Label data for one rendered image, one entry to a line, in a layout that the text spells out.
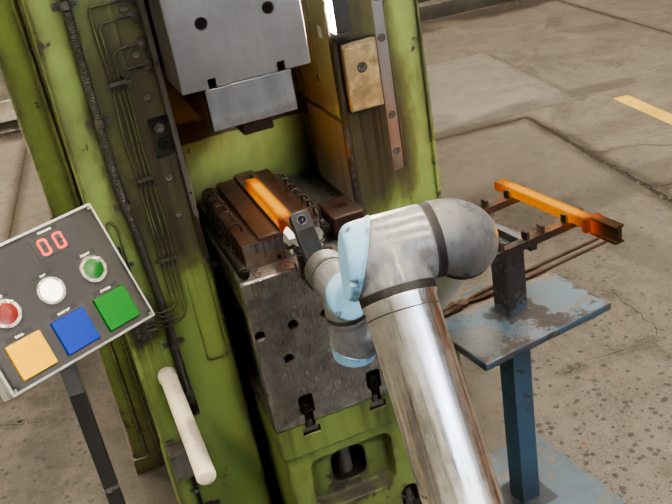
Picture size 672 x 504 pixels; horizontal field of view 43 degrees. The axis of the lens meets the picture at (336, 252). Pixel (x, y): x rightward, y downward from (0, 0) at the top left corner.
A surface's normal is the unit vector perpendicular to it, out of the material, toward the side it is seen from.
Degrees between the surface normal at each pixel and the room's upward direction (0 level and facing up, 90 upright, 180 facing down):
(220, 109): 90
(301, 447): 90
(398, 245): 54
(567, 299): 0
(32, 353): 60
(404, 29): 90
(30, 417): 0
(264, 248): 90
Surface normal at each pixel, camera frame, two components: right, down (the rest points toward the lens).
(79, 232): 0.54, -0.25
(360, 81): 0.37, 0.37
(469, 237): 0.61, 0.04
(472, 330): -0.16, -0.88
